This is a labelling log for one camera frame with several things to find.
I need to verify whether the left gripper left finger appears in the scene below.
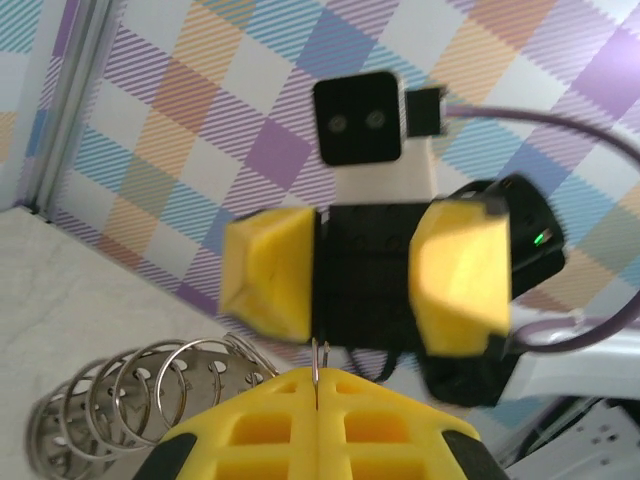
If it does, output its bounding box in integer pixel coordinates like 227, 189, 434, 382
154, 368, 322, 480

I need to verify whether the aluminium corner post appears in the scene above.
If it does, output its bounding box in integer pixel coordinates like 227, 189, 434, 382
34, 0, 124, 221

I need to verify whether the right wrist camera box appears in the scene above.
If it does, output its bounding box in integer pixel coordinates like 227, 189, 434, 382
312, 71, 437, 207

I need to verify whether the metal band with split rings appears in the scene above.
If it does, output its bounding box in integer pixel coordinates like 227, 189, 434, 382
29, 332, 332, 469

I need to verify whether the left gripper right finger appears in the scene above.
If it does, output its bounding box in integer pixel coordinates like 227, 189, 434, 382
318, 368, 512, 480

